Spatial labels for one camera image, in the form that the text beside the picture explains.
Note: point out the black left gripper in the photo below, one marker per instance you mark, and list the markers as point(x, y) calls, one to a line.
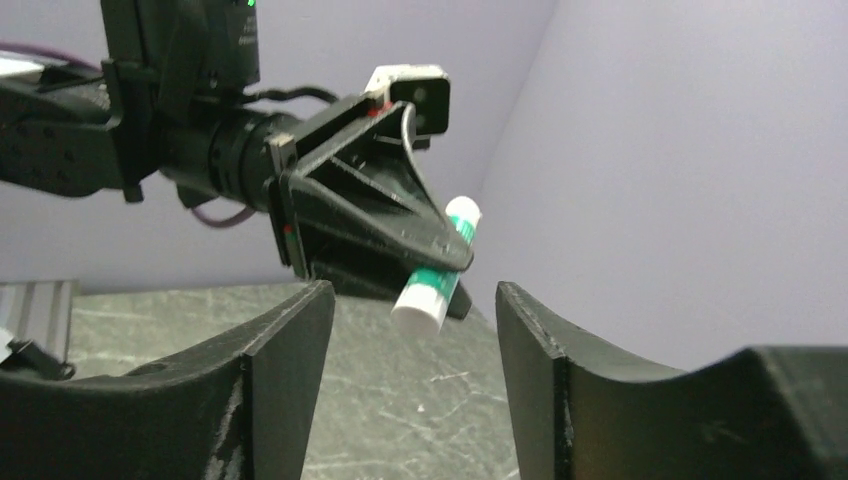
point(344, 193)

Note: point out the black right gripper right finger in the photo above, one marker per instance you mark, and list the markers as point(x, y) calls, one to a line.
point(584, 408)

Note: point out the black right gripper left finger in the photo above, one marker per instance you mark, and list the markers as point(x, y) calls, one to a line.
point(238, 405)

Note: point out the green white glue stick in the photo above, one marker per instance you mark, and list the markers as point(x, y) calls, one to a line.
point(422, 306)

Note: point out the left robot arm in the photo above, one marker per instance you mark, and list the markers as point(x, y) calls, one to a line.
point(177, 95)

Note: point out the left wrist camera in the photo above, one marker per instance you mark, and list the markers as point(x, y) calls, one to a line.
point(426, 86)

